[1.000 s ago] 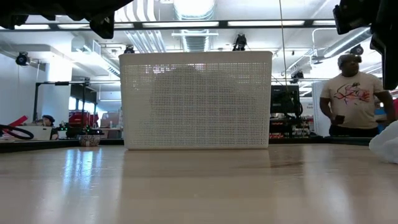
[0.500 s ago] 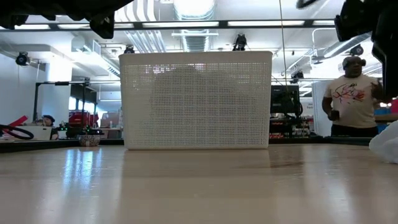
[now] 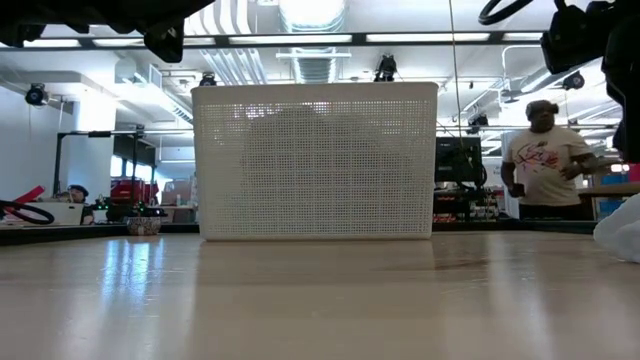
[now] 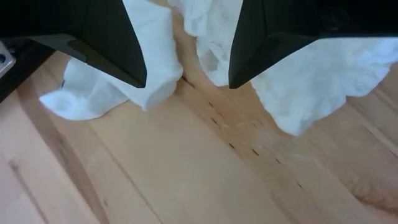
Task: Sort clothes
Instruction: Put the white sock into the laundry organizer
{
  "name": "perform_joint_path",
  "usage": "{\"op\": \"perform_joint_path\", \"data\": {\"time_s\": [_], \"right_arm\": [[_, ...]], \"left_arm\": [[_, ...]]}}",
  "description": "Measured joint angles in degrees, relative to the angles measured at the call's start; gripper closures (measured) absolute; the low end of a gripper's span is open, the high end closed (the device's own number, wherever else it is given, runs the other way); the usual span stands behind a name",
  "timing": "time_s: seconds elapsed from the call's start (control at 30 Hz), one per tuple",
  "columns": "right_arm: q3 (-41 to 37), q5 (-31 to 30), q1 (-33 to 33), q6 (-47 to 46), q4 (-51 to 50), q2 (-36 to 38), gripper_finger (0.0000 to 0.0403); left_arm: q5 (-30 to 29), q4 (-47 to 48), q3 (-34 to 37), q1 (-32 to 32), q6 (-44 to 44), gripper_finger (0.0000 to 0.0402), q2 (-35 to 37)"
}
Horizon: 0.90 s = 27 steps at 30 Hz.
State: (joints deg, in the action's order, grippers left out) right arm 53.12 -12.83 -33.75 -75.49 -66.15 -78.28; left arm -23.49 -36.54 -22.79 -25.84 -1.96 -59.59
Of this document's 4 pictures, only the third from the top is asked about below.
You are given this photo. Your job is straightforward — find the white box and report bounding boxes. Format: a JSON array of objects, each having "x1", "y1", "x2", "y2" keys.
[{"x1": 19, "y1": 200, "x2": 85, "y2": 226}]

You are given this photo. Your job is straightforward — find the red flat object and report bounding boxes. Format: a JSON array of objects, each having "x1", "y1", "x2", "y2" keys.
[{"x1": 13, "y1": 183, "x2": 50, "y2": 204}]

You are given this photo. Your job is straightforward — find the cardboard box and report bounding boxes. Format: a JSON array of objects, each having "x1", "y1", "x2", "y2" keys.
[{"x1": 162, "y1": 178, "x2": 197, "y2": 207}]

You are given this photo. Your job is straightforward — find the person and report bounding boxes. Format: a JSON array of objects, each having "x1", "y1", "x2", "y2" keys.
[
  {"x1": 66, "y1": 183, "x2": 96, "y2": 226},
  {"x1": 499, "y1": 98, "x2": 600, "y2": 222}
]

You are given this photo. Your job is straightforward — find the small round bowl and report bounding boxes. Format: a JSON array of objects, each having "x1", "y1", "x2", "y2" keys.
[{"x1": 124, "y1": 208, "x2": 164, "y2": 236}]

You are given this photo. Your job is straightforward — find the black gantry stand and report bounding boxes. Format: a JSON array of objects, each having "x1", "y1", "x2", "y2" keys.
[{"x1": 52, "y1": 128, "x2": 195, "y2": 201}]

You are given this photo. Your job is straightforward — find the thin hanging cable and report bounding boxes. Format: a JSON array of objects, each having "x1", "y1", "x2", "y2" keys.
[{"x1": 448, "y1": 0, "x2": 465, "y2": 151}]

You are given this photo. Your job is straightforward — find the white garment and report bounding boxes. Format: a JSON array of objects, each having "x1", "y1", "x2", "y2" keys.
[{"x1": 592, "y1": 193, "x2": 640, "y2": 265}]

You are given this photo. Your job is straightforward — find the wooden workbench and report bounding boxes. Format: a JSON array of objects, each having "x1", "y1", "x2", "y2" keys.
[{"x1": 577, "y1": 182, "x2": 640, "y2": 221}]

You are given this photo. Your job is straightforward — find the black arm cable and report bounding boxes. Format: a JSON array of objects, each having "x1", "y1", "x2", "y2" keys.
[{"x1": 477, "y1": 0, "x2": 571, "y2": 26}]

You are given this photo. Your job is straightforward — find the red tool chest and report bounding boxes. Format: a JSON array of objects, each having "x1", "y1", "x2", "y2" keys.
[{"x1": 110, "y1": 178, "x2": 160, "y2": 206}]

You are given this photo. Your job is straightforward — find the small robot with green lights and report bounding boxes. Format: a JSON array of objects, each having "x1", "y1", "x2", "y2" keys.
[{"x1": 93, "y1": 192, "x2": 167, "y2": 224}]

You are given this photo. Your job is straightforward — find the equipment shelf rack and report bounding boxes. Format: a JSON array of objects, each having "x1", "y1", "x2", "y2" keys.
[{"x1": 432, "y1": 187, "x2": 504, "y2": 224}]

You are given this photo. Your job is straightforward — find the black cable loop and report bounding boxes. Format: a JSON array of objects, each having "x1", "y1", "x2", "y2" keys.
[{"x1": 0, "y1": 198, "x2": 56, "y2": 225}]

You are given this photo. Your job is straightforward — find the black monitor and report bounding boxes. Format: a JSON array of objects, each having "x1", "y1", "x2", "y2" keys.
[{"x1": 434, "y1": 135, "x2": 487, "y2": 190}]

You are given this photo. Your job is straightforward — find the white perforated plastic basket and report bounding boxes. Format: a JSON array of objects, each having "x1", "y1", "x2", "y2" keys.
[{"x1": 190, "y1": 81, "x2": 440, "y2": 243}]

